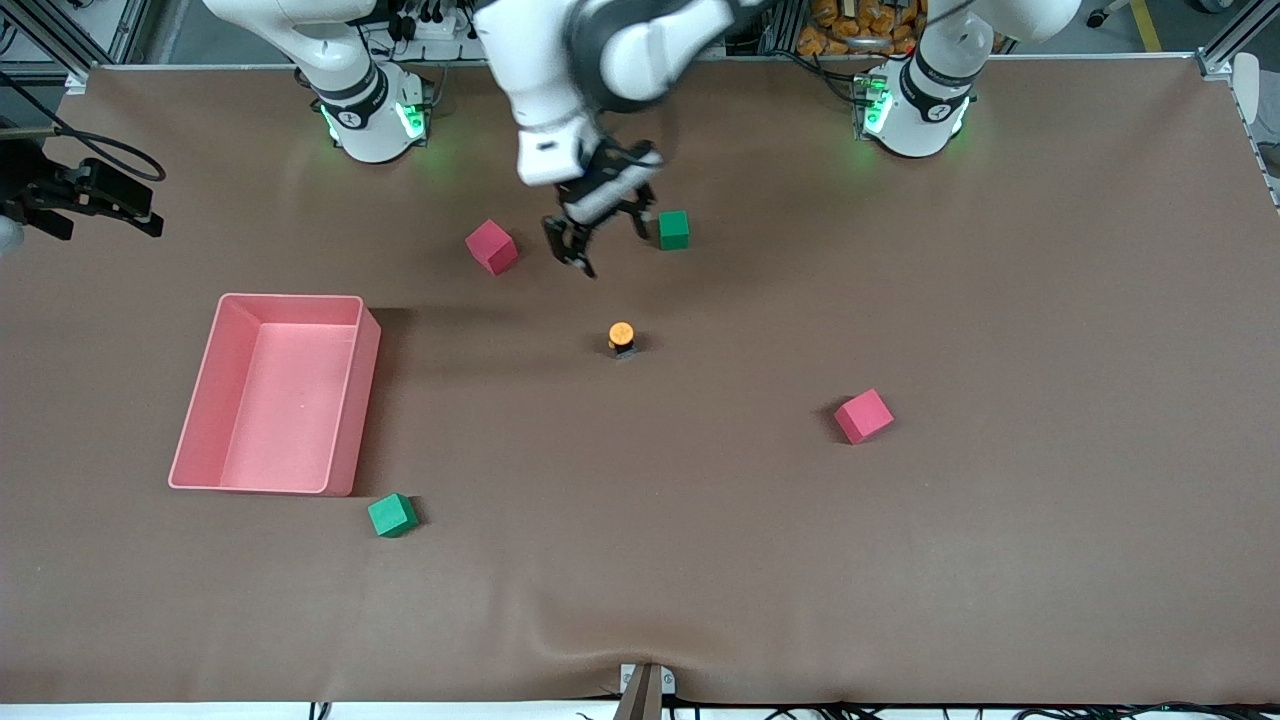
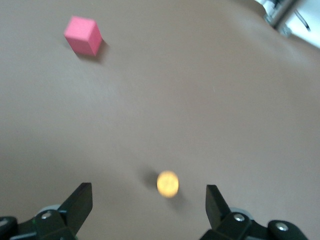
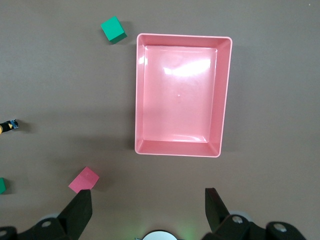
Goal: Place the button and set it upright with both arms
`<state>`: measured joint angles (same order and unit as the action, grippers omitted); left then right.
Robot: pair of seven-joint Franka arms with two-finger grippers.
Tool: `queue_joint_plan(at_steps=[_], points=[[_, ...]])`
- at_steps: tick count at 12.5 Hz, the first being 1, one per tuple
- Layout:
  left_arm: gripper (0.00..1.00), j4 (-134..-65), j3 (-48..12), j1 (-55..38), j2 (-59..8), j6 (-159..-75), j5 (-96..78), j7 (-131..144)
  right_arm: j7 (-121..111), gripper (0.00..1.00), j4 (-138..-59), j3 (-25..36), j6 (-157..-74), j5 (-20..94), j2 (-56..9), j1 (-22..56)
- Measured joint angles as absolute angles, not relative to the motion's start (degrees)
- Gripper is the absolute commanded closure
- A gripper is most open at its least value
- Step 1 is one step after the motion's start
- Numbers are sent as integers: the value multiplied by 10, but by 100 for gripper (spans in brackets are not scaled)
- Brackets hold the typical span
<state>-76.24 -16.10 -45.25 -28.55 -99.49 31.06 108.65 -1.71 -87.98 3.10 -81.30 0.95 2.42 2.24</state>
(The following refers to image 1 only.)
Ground white rounded plastic part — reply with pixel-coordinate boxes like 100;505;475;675
1232;52;1263;126

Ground pink foam cube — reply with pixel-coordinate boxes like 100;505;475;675
834;388;896;446
465;219;520;276

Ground metal edge bracket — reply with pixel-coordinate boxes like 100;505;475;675
612;663;677;720

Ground orange packaged items pile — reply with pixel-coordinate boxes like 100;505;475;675
800;0;926;56

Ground pink plastic bin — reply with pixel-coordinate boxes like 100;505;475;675
168;293;382;498

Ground white power strip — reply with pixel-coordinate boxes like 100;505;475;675
395;0;476;41

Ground aluminium frame profile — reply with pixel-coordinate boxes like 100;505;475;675
1195;0;1280;81

